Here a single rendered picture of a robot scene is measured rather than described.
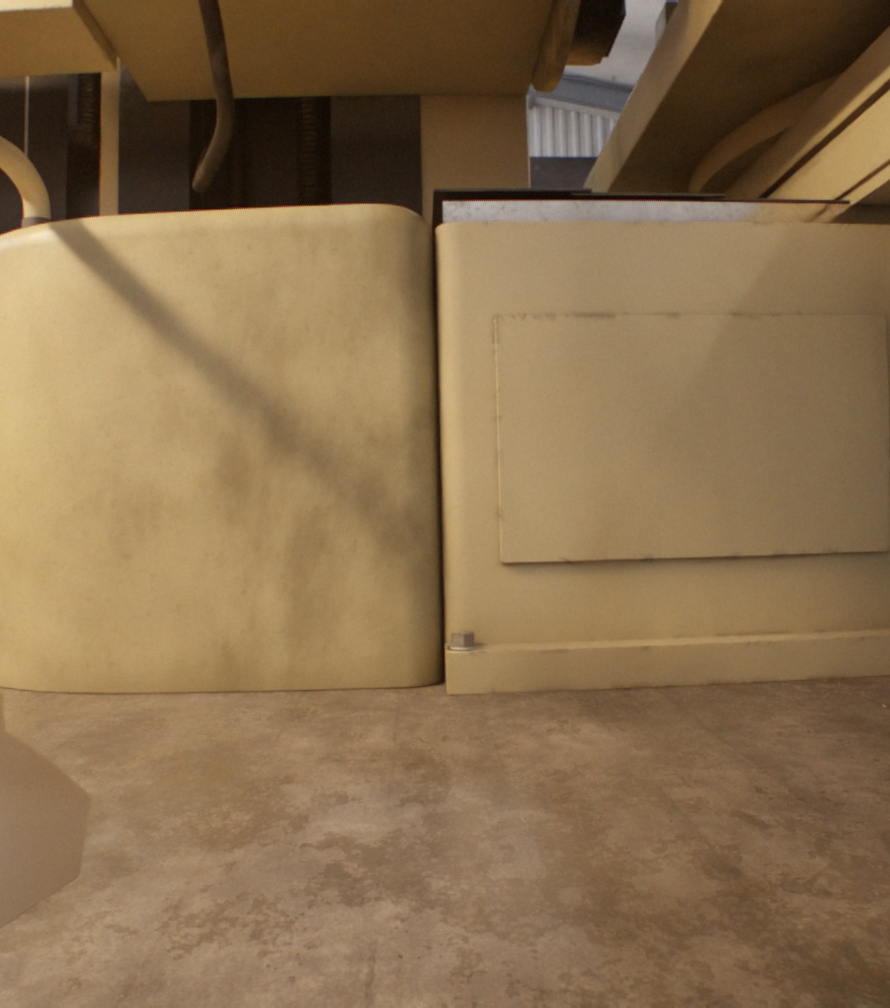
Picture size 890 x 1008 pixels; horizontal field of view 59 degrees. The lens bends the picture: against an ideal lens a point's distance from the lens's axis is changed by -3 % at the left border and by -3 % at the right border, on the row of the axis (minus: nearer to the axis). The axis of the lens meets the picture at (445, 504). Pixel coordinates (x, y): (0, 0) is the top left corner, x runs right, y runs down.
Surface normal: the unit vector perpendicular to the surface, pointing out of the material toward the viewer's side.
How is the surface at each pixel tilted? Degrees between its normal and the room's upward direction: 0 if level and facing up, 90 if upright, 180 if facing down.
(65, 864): 0
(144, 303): 90
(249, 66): 180
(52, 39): 180
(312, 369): 90
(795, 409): 90
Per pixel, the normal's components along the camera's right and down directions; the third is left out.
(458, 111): 0.04, 0.00
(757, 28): 0.02, 1.00
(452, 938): -0.02, -1.00
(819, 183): -1.00, 0.02
